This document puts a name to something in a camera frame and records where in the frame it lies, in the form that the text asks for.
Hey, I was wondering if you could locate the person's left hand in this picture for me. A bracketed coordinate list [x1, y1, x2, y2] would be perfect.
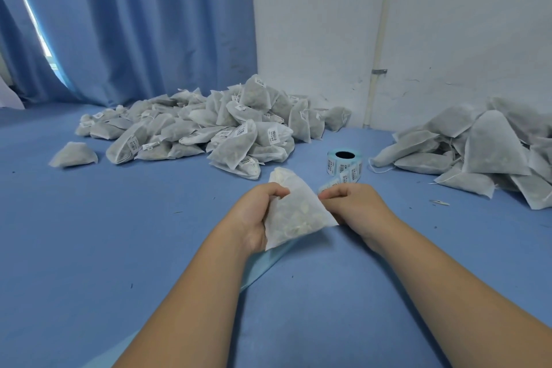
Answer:
[218, 182, 293, 258]

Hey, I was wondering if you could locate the pile of unlabelled herb bags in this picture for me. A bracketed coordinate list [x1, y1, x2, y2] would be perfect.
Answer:
[368, 96, 552, 212]

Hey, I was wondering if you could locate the white herb sachet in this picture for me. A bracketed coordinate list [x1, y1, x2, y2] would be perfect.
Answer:
[263, 166, 341, 251]

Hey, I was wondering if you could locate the blue label roll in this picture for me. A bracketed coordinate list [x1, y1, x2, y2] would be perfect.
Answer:
[82, 148, 365, 368]

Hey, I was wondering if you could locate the white wall pipe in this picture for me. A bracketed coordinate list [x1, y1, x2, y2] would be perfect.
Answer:
[361, 0, 400, 129]

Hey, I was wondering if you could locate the blue curtain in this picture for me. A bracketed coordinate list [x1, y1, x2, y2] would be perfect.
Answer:
[0, 0, 259, 108]

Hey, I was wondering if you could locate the person's right forearm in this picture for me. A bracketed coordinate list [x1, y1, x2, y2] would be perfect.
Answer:
[371, 215, 552, 368]

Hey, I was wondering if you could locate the pile of labelled herb bags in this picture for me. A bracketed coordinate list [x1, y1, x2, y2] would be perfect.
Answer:
[74, 74, 353, 182]

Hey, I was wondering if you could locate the person's right hand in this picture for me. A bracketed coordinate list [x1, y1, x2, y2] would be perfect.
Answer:
[317, 182, 400, 251]

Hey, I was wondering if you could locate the person's left forearm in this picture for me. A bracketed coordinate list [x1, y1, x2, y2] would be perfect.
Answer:
[114, 229, 260, 368]

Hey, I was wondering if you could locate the lone white pouch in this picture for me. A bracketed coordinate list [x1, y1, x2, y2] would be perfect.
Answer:
[48, 141, 100, 170]

